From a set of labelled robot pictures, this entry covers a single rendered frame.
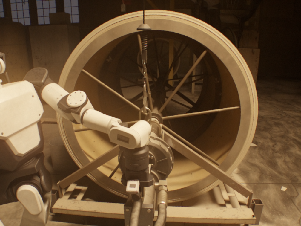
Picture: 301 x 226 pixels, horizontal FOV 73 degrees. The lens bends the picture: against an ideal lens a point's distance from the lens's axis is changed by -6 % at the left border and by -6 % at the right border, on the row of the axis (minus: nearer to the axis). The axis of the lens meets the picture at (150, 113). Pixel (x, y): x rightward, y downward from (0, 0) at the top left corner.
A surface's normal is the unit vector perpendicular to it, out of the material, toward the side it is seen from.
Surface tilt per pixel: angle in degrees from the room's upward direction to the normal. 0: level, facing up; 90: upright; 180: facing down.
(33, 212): 90
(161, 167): 90
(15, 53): 90
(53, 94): 39
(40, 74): 28
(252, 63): 90
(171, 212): 0
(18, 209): 0
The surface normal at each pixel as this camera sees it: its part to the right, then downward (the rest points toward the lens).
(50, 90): -0.11, -0.55
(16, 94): 0.52, -0.67
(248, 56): -0.07, 0.30
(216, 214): 0.00, -0.95
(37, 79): 0.05, -0.70
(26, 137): 0.91, -0.02
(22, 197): 0.21, 0.30
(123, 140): -0.37, 0.28
